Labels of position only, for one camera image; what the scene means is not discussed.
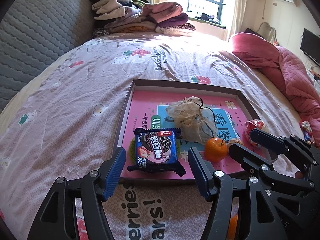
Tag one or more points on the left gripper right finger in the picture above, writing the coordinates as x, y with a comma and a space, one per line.
258, 218

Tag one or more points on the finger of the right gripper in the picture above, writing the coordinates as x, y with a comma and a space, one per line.
264, 170
299, 152

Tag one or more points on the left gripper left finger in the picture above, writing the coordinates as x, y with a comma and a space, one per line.
56, 217

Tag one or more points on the mandarin with stem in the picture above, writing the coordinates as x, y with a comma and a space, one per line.
215, 149

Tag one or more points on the walnut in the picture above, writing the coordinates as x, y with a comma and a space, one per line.
235, 141

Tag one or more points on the larger orange mandarin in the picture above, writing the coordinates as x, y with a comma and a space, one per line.
232, 227

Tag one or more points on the blue cookie packet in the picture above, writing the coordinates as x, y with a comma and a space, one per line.
156, 151

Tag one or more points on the right hand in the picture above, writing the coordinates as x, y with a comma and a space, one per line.
299, 175

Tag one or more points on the small colourful doll toy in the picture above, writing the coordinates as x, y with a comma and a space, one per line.
307, 132

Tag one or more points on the pink quilted duvet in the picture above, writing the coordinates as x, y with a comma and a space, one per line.
289, 75

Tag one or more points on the white drawer cabinet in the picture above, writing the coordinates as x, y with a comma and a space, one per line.
316, 79

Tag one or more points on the pink pillow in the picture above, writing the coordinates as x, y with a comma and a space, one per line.
255, 51

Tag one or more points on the pink strawberry bed sheet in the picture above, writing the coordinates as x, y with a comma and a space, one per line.
67, 124

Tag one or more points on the black flat television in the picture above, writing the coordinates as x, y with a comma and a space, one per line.
310, 45

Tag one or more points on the clothes on window sill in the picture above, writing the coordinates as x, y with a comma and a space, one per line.
208, 18

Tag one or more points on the cream curtain right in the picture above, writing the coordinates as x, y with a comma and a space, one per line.
235, 11

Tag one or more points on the grey quilted headboard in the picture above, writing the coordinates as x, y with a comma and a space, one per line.
34, 34

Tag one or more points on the pile of folded clothes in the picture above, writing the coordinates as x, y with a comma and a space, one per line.
137, 16

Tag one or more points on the white metal chair frame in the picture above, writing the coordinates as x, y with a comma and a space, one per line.
267, 32

